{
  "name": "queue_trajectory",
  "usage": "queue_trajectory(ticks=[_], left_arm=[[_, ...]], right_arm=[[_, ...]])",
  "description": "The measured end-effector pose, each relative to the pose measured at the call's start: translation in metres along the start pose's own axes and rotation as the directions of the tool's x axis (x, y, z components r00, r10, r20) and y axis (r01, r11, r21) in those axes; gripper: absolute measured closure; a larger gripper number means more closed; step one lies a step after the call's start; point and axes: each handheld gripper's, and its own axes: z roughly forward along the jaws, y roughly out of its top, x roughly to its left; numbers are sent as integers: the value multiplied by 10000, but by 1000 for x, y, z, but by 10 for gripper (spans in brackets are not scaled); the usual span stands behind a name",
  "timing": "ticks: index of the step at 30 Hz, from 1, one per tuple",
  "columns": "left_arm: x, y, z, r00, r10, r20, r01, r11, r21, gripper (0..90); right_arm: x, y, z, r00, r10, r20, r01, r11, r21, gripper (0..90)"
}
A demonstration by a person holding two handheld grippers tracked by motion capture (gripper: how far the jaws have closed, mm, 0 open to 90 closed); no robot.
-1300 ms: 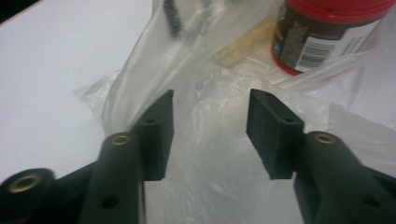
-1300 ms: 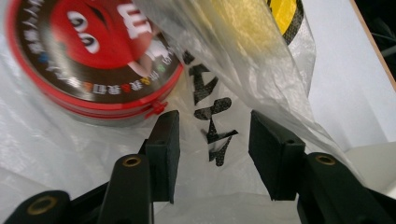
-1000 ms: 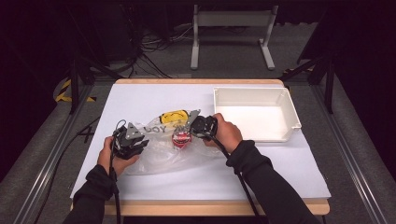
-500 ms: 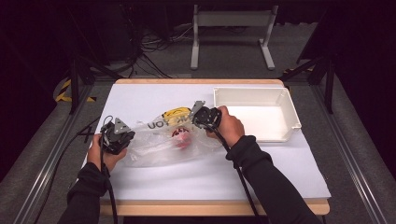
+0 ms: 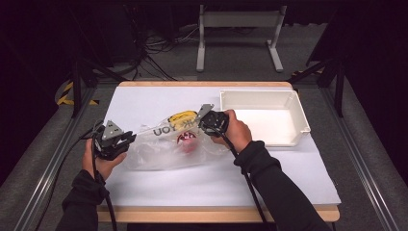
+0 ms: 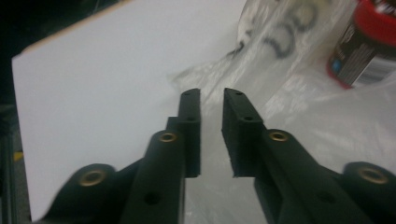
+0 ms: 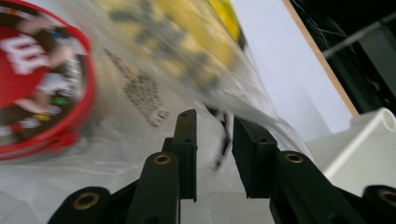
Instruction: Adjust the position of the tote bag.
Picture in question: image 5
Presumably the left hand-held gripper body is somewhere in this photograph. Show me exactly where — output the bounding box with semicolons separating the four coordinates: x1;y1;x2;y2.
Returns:
92;119;129;162

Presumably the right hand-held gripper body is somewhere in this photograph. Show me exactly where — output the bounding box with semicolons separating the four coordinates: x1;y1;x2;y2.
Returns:
195;103;230;138

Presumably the clear plastic bag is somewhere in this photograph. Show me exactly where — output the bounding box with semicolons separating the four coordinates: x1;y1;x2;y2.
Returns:
124;110;233;171

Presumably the red can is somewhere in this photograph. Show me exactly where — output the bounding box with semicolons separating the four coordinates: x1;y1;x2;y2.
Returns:
176;131;198;154

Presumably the white plastic bin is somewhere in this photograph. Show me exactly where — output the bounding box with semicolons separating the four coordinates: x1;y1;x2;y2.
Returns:
219;89;312;148

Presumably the person's left hand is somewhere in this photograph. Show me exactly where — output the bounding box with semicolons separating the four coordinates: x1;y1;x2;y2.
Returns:
81;139;127;181

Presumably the person's right hand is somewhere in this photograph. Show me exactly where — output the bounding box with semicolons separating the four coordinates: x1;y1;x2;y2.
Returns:
211;109;253;153

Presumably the yellow packet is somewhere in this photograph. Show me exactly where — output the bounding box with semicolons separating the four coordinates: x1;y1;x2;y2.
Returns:
167;110;198;131

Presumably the yellow black hazard tape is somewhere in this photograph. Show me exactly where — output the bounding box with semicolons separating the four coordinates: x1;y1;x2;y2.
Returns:
57;81;100;106

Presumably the black metal stand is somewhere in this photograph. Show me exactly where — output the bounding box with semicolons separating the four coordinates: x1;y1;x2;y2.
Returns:
288;57;346;118
70;57;127;118

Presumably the white table mat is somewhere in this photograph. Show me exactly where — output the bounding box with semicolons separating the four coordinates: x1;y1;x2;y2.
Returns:
103;86;342;208

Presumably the wooden table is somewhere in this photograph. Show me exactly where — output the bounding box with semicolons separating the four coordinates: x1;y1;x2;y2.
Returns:
95;80;341;224

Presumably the white metal stand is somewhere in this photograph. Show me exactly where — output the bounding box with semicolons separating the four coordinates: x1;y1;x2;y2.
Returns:
195;4;288;73

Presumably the thin black floor cable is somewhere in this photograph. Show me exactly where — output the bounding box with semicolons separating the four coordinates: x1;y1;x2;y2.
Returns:
34;119;104;231

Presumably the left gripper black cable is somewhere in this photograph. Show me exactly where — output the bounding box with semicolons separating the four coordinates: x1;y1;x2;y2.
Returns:
90;128;118;231

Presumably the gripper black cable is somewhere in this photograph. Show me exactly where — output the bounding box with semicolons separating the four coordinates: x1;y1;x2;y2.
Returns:
90;128;118;231
217;129;270;227

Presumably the aluminium rail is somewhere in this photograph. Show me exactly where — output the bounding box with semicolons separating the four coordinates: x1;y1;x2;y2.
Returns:
13;86;97;231
320;86;400;231

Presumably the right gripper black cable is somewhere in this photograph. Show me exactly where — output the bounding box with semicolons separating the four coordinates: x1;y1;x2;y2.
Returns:
217;129;270;227

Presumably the tangle of floor cables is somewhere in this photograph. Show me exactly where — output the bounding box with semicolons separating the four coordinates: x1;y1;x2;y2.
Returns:
128;23;200;81

